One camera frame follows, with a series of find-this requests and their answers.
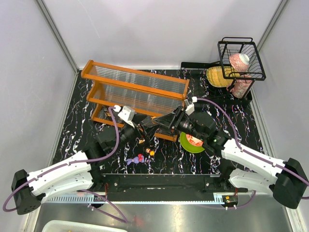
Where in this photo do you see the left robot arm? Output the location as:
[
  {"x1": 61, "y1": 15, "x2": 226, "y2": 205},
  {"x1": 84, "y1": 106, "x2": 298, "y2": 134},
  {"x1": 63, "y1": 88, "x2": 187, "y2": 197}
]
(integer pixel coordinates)
[{"x1": 9, "y1": 114, "x2": 159, "y2": 215}]

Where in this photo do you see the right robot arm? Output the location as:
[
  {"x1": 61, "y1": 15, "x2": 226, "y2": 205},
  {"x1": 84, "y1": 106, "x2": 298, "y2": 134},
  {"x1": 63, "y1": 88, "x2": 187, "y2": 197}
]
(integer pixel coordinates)
[{"x1": 153, "y1": 107, "x2": 309, "y2": 209}]

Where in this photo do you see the orange wooden glass shelf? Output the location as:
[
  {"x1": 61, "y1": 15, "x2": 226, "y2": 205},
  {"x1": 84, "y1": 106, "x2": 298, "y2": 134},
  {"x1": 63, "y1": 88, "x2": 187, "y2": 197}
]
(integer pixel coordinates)
[{"x1": 81, "y1": 59, "x2": 190, "y2": 142}]

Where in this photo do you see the red patterned bowl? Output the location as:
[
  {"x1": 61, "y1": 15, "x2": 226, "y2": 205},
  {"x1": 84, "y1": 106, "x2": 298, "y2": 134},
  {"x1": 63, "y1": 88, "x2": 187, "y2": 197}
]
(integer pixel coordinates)
[{"x1": 186, "y1": 134, "x2": 203, "y2": 147}]

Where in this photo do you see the black hair princess toy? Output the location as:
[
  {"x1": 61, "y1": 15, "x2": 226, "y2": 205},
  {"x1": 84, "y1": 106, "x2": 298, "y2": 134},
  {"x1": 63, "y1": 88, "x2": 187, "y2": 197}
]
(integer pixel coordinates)
[{"x1": 145, "y1": 147, "x2": 155, "y2": 157}]

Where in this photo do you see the green plastic plate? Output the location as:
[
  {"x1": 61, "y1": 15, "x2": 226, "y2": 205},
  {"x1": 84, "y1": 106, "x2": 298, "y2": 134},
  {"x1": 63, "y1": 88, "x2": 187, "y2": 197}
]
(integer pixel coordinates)
[{"x1": 180, "y1": 132, "x2": 205, "y2": 153}]

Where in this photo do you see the purple donkey toy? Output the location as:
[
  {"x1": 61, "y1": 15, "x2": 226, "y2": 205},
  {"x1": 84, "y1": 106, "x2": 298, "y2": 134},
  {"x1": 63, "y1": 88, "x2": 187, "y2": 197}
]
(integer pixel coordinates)
[{"x1": 126, "y1": 154, "x2": 145, "y2": 165}]

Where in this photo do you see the yellow woven plate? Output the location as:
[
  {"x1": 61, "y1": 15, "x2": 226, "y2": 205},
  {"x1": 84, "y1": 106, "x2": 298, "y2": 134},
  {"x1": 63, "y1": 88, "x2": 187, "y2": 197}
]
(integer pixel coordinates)
[{"x1": 206, "y1": 66, "x2": 240, "y2": 88}]

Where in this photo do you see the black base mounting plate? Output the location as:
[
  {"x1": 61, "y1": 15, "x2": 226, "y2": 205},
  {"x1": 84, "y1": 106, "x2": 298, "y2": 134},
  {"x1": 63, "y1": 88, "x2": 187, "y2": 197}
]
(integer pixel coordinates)
[{"x1": 76, "y1": 173, "x2": 249, "y2": 194}]

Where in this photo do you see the pink patterned cup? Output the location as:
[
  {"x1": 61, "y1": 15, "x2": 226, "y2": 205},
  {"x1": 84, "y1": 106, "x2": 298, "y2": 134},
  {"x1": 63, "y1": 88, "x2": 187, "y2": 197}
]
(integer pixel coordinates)
[{"x1": 231, "y1": 74, "x2": 252, "y2": 99}]

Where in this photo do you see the pink patterned bowl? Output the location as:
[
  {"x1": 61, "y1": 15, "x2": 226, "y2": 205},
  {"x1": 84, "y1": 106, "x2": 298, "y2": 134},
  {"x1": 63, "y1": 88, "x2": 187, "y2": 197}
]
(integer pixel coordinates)
[{"x1": 229, "y1": 53, "x2": 250, "y2": 72}]

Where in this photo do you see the white plastic bin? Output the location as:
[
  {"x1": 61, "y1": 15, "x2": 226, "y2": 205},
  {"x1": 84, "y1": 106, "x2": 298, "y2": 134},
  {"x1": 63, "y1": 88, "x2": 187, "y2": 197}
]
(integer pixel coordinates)
[{"x1": 42, "y1": 220, "x2": 126, "y2": 232}]

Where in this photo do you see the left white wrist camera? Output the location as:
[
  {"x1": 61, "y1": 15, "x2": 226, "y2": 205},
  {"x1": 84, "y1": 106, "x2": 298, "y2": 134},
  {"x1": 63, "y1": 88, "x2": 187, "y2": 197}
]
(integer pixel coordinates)
[{"x1": 113, "y1": 105, "x2": 135, "y2": 127}]

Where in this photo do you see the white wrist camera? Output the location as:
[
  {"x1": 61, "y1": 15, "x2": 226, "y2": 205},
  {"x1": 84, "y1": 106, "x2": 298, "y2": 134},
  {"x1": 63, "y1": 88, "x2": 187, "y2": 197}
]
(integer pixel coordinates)
[
  {"x1": 184, "y1": 96, "x2": 197, "y2": 116},
  {"x1": 113, "y1": 105, "x2": 135, "y2": 127}
]

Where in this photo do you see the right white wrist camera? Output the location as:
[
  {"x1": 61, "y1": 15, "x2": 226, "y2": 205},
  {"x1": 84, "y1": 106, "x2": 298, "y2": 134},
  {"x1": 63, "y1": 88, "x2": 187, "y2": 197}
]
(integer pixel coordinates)
[{"x1": 184, "y1": 96, "x2": 197, "y2": 116}]

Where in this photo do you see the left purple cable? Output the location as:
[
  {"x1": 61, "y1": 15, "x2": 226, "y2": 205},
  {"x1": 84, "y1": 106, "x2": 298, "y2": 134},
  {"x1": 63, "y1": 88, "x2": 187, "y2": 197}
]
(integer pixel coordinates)
[{"x1": 2, "y1": 106, "x2": 128, "y2": 223}]

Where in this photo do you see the purple cable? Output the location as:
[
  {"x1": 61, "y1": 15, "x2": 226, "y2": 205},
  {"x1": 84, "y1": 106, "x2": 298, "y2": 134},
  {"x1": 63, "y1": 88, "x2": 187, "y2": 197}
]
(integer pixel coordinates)
[
  {"x1": 2, "y1": 106, "x2": 128, "y2": 223},
  {"x1": 193, "y1": 98, "x2": 309, "y2": 210}
]

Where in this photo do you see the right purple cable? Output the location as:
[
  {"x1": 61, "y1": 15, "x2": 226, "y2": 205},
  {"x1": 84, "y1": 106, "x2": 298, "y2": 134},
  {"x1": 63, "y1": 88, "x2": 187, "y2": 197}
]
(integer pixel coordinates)
[{"x1": 193, "y1": 98, "x2": 309, "y2": 210}]

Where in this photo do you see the black wire dish rack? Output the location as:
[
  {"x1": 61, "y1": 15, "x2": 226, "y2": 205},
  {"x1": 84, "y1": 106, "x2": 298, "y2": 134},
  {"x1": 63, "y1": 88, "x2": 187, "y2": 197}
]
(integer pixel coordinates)
[{"x1": 180, "y1": 37, "x2": 266, "y2": 106}]

